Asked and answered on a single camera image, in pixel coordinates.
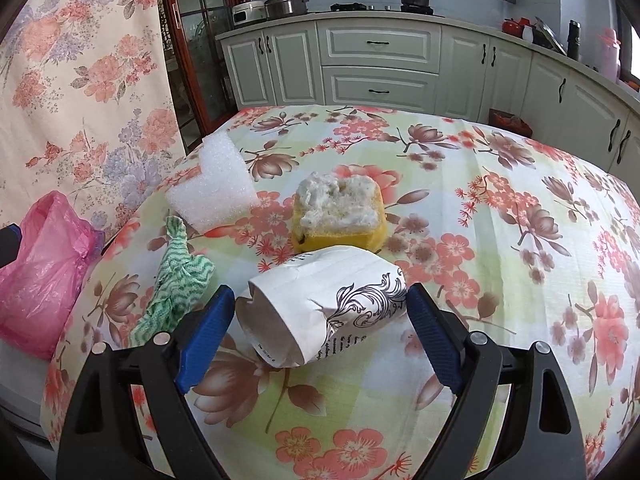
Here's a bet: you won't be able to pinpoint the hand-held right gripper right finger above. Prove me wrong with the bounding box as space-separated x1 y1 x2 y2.
406 282 587 480

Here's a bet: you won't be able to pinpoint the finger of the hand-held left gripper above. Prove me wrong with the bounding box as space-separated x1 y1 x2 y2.
0 225 23 270

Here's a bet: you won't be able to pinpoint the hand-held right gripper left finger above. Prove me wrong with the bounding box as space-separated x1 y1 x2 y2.
57 285 236 480

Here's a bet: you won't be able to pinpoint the pink bin liner bag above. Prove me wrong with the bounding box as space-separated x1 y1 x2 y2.
0 191 106 361

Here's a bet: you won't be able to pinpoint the white patterned paper bag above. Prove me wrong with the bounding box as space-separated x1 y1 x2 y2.
234 245 408 368

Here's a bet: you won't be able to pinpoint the green patterned cloth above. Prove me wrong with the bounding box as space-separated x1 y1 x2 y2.
130 216 217 347

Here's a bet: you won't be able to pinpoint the yellow sponge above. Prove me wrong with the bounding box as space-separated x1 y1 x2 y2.
291 162 388 255

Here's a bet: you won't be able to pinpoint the white foam piece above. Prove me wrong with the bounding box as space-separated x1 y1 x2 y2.
165 132 258 233

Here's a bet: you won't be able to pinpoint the floral curtain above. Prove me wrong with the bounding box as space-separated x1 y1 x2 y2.
0 0 188 241

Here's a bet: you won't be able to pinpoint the red waste bin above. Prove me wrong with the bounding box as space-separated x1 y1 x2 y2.
489 108 533 136

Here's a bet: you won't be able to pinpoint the wooden framed glass door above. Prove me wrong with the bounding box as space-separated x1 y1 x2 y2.
155 0 251 153

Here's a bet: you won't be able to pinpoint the white lower kitchen cabinets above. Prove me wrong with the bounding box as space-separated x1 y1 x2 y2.
216 12 640 186

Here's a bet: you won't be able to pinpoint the black bottle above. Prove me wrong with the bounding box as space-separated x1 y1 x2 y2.
566 20 583 58

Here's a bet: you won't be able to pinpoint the white rice cooker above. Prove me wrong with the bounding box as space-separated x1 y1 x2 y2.
231 1 266 28

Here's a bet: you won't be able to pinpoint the pink thermos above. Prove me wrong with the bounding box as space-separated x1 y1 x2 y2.
599 28 623 80

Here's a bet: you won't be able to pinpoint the black gas stove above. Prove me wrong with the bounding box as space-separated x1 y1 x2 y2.
330 2 436 15

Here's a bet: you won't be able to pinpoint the silver pressure cooker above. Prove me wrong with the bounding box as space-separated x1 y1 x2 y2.
264 0 310 21

